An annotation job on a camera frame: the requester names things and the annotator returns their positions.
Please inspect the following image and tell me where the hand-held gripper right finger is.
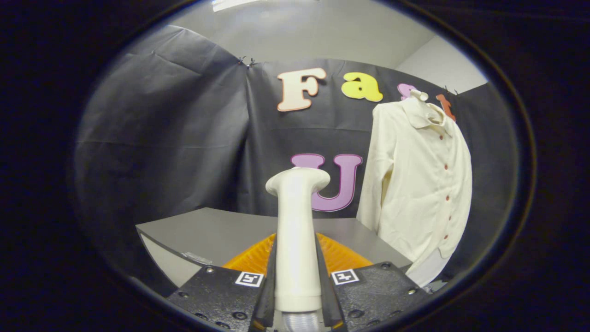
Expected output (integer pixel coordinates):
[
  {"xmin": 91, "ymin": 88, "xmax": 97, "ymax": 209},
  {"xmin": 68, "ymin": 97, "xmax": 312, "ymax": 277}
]
[{"xmin": 315, "ymin": 232, "xmax": 431, "ymax": 332}]

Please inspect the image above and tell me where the white cabinet with grey top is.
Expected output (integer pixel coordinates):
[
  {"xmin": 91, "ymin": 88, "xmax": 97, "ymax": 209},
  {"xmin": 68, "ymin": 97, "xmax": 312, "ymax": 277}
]
[{"xmin": 135, "ymin": 207, "xmax": 413, "ymax": 289}]

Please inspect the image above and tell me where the white garment steamer head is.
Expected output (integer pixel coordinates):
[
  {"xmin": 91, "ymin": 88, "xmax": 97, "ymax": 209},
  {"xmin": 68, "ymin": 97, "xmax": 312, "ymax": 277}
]
[{"xmin": 265, "ymin": 167, "xmax": 331, "ymax": 313}]

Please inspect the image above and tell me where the black backdrop cloth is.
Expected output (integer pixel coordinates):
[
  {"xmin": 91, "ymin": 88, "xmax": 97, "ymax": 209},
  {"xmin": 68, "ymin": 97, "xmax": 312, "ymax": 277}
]
[{"xmin": 74, "ymin": 25, "xmax": 519, "ymax": 296}]

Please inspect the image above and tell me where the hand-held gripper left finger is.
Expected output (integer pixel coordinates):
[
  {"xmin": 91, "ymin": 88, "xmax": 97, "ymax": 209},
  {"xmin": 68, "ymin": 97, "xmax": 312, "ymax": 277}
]
[{"xmin": 167, "ymin": 233, "xmax": 277, "ymax": 332}]

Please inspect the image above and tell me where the pale garment steamer hose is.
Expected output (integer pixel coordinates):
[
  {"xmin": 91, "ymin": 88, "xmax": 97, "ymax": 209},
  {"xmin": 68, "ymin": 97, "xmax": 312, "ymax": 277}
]
[{"xmin": 281, "ymin": 311, "xmax": 321, "ymax": 332}]

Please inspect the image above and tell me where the ceiling light panel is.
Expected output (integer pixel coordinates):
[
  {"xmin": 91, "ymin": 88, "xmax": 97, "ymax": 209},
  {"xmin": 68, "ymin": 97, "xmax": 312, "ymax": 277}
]
[{"xmin": 212, "ymin": 0, "xmax": 259, "ymax": 12}]

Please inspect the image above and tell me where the cream button-up shirt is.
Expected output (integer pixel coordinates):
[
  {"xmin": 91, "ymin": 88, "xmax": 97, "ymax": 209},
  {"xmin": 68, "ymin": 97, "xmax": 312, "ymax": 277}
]
[{"xmin": 356, "ymin": 98, "xmax": 473, "ymax": 263}]

